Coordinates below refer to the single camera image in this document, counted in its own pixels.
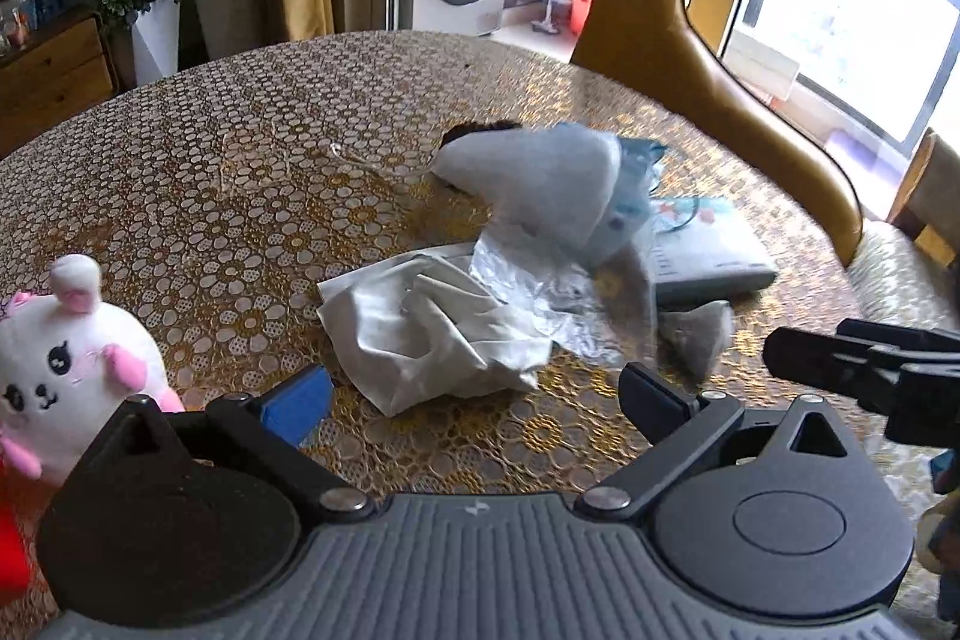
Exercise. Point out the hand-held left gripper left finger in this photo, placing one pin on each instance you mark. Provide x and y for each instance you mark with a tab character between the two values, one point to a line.
298	401

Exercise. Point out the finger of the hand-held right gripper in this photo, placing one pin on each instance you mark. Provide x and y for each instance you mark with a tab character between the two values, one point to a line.
892	332
817	355

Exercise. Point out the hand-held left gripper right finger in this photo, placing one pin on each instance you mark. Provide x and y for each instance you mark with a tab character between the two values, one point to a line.
651	400

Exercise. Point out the white cloth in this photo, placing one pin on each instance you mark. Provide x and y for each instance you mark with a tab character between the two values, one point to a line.
435	325

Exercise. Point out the clear plastic bag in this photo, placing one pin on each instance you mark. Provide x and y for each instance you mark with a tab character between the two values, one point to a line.
540	280

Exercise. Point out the white and pink plush toy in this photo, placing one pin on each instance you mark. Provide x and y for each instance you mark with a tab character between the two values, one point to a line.
71	370

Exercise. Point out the red container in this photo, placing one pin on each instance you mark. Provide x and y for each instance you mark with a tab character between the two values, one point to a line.
11	527

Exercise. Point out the cardboard box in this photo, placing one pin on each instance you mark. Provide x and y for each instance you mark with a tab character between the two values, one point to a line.
761	66

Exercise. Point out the white planter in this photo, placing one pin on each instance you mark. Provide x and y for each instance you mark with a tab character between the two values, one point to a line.
157	44

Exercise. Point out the red bucket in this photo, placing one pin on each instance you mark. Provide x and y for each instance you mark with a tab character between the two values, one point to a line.
582	6

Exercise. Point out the wooden cabinet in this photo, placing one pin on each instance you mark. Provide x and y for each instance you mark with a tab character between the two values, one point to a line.
52	78

